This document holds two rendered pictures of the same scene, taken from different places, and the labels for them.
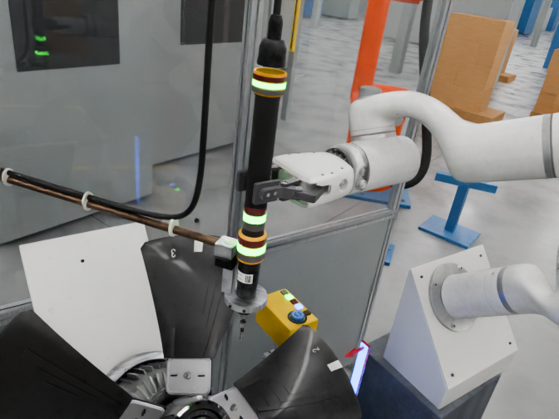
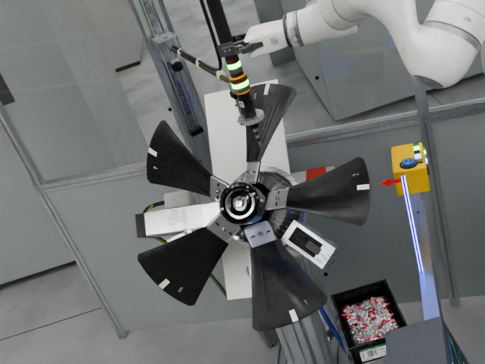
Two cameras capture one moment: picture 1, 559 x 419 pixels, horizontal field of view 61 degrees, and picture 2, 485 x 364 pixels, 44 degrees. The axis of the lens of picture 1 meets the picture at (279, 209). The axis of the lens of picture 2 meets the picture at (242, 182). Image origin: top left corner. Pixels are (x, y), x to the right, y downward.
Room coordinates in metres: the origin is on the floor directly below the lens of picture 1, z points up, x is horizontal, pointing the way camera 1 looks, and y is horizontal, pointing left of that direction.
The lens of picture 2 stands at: (-0.21, -1.15, 2.08)
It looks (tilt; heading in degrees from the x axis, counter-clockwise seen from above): 29 degrees down; 58
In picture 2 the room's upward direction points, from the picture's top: 20 degrees counter-clockwise
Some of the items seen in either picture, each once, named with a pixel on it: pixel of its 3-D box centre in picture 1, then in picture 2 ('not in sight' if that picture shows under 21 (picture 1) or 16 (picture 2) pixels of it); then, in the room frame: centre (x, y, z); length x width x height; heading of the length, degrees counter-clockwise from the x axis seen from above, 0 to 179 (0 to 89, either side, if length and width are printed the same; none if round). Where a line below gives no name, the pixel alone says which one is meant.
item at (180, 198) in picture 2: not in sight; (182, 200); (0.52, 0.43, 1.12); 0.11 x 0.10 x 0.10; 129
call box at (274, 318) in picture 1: (285, 322); (410, 170); (1.07, -0.06, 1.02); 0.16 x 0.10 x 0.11; 39
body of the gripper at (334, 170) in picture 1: (314, 174); (270, 35); (0.68, -0.05, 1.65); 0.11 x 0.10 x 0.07; 129
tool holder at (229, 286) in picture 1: (242, 273); (245, 102); (0.62, 0.04, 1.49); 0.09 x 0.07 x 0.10; 74
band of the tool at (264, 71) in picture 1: (269, 82); not in sight; (0.61, 0.03, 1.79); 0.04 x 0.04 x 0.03
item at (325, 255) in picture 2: not in sight; (312, 244); (0.67, 0.02, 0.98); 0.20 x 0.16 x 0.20; 39
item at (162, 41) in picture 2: not in sight; (167, 46); (0.79, 0.64, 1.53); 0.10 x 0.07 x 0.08; 74
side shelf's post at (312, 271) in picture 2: not in sight; (314, 274); (0.97, 0.47, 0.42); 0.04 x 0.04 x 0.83; 39
